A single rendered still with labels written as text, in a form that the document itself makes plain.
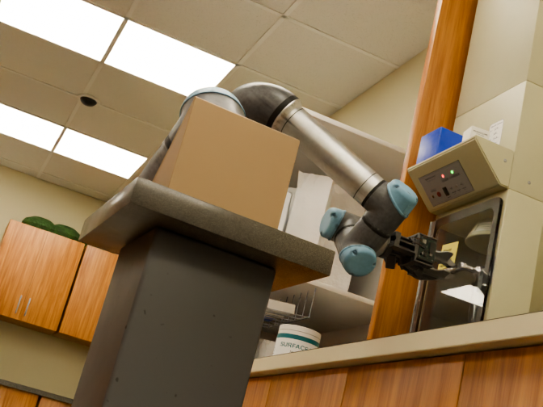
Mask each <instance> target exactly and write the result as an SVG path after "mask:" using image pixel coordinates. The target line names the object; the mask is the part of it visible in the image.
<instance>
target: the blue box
mask: <svg viewBox="0 0 543 407"><path fill-rule="evenodd" d="M462 137H463V136H462V135H460V134H458V133H456V132H453V131H451V130H448V129H447V128H443V127H440V128H437V129H436V130H434V131H432V132H430V133H428V134H427V135H425V136H422V138H421V142H420V146H419V154H418V157H417V162H416V164H418V163H420V162H423V161H425V160H427V159H428V158H430V157H433V156H435V155H436V154H438V153H441V152H443V151H445V150H446V149H449V148H451V147H453V146H454V145H457V144H459V143H461V142H462Z"/></svg>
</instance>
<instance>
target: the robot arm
mask: <svg viewBox="0 0 543 407"><path fill-rule="evenodd" d="M195 96H196V97H199V98H201V99H204V100H206V101H209V102H210V103H214V104H216V105H217V106H220V107H223V108H225V109H227V110H229V111H232V112H234V113H237V114H239V115H242V116H244V117H246V118H248V119H250V120H253V121H255V122H258V123H260V124H263V125H265V126H267V127H269V128H272V129H275V130H276V131H279V132H282V133H284V134H286V135H288V136H291V137H293V138H296V139H298V140H299V141H300V144H299V148H298V149H299V150H300V151H301V152H302V153H303V154H304V155H305V156H307V158H308V159H309V160H311V161H312V162H313V163H314V164H315V165H316V166H317V167H319V168H320V169H321V170H322V171H323V172H324V173H325V174H327V175H328V176H329V177H330V178H331V179H332V180H334V181H335V182H336V183H337V184H338V185H339V186H340V187H342V188H343V189H344V190H345V191H346V192H347V193H348V194H349V195H350V196H351V197H352V198H353V199H354V200H356V201H357V202H358V203H359V204H360V205H361V206H362V207H363V208H365V209H366V210H367V211H366V212H365V213H364V214H363V215H362V217H360V216H357V215H355V214H352V213H350V212H347V211H346V210H341V209H338V208H329V209H328V210H327V211H326V212H325V214H324V216H323V217H322V220H321V223H320V227H319V232H320V235H321V236H322V237H324V238H326V239H328V241H333V242H334V244H335V247H336V249H337V251H338V254H339V261H340V262H341V263H342V266H343V268H344V270H345V271H346V272H347V273H348V274H349V275H353V276H356V277H360V276H365V275H368V274H369V273H371V272H372V271H373V269H374V268H375V266H376V263H377V257H379V258H383V259H384V261H385V268H388V269H395V264H397V263H398V265H399V266H400V268H401V270H405V271H407V274H408V275H411V276H412V277H414V278H415V279H418V280H444V279H451V278H453V277H456V275H455V274H452V273H451V272H450V271H447V270H438V269H435V268H434V267H433V266H431V265H432V264H434V261H435V262H437V263H438V264H443V265H444V266H446V267H450V266H454V265H455V263H454V262H453V261H452V260H451V259H450V258H451V257H452V256H453V253H452V252H449V251H439V250H436V247H437V241H438V239H435V238H433V237H429V236H428V235H425V234H422V233H416V234H414V235H412V236H410V237H404V236H402V235H401V234H402V233H400V232H398V231H395V230H396V229H397V228H398V226H399V225H400V224H401V223H402V222H403V221H404V220H405V219H406V218H407V217H408V216H409V214H410V213H411V211H412V210H413V209H414V207H415V206H416V204H417V203H418V197H417V195H416V194H415V193H414V192H413V191H412V190H411V189H410V188H409V187H408V186H407V185H406V184H404V183H403V182H401V181H399V180H397V179H394V180H392V181H391V182H390V183H387V182H386V181H385V180H384V179H383V178H382V177H381V176H380V175H379V174H378V173H377V172H375V171H374V170H373V169H372V168H371V167H370V166H368V165H367V164H366V163H365V162H364V161H362V160H361V159H360V158H359V157H358V156H357V155H355V154H354V153H353V152H352V151H351V150H350V149H349V148H348V147H347V146H346V145H345V144H344V143H342V142H341V141H340V140H339V139H338V138H337V137H335V136H334V135H333V134H332V133H331V132H329V131H328V130H327V129H326V128H325V127H324V126H322V125H321V124H320V123H319V122H318V121H317V120H316V119H315V118H314V117H313V116H312V115H311V114H309V113H308V112H307V111H306V110H305V109H304V108H302V104H301V100H300V99H299V98H298V97H297V96H296V95H295V94H293V93H292V92H290V91H289V90H286V89H285V88H283V87H281V86H277V85H275V84H271V83H267V82H251V83H247V84H244V85H242V86H239V87H238V88H236V89H235V90H233V91H232V92H231V93H230V92H229V91H227V90H225V89H222V88H219V87H214V86H209V87H204V88H200V89H198V90H195V91H193V92H192V93H190V94H189V95H188V96H187V97H186V98H185V100H184V101H183V104H182V106H181V108H180V111H179V120H178V121H177V123H176V124H175V126H174V127H173V128H172V129H171V131H170V133H169V134H168V136H167V137H166V139H165V140H164V141H163V142H162V144H161V145H160V147H159V148H158V150H157V151H156V153H155V154H154V155H153V156H152V158H151V159H150V161H149V163H148V164H147V165H146V167H145V168H144V169H143V171H142V172H141V174H140V175H139V177H142V178H145V179H148V180H150V181H153V179H154V176H155V174H156V173H157V171H158V168H159V167H160V165H161V164H162V161H163V159H164V157H165V156H166V153H167V151H168V149H169V148H170V145H171V143H172V141H173V140H174V138H175V135H176V133H177V131H178V130H179V127H180V125H181V123H182V122H183V119H184V117H185V115H186V114H187V111H188V109H189V107H190V106H191V104H192V101H193V99H194V98H195ZM394 231H395V232H394ZM430 238H431V239H430Z"/></svg>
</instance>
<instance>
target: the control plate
mask: <svg viewBox="0 0 543 407"><path fill-rule="evenodd" d="M451 170H453V174H452V173H451ZM442 174H443V175H444V178H442V176H441V175H442ZM419 181H420V183H421V185H422V187H423V189H424V190H425V192H426V194H427V197H428V198H429V200H430V202H431V204H432V206H433V207H435V206H436V205H439V204H442V203H444V202H447V201H449V200H451V199H455V198H457V197H459V196H462V195H465V194H467V193H470V192H471V191H474V188H473V186H472V184H471V182H470V181H469V179H468V177H467V175H466V173H465V171H464V169H463V168H462V166H461V163H460V162H459V160H457V161H455V162H453V163H450V164H448V165H446V166H444V167H442V168H439V169H438V170H435V171H433V172H431V173H430V174H426V175H424V176H423V177H421V178H419ZM461 183H464V185H463V186H462V185H461ZM456 184H457V185H458V188H457V187H455V186H456ZM443 187H446V188H447V190H448V193H449V195H448V196H446V194H445V193H444V191H443V189H442V188H443ZM450 187H452V188H453V189H452V190H450ZM437 192H440V194H441V197H439V196H438V195H437ZM432 195H434V196H435V198H434V199H433V198H432V197H431V196H432Z"/></svg>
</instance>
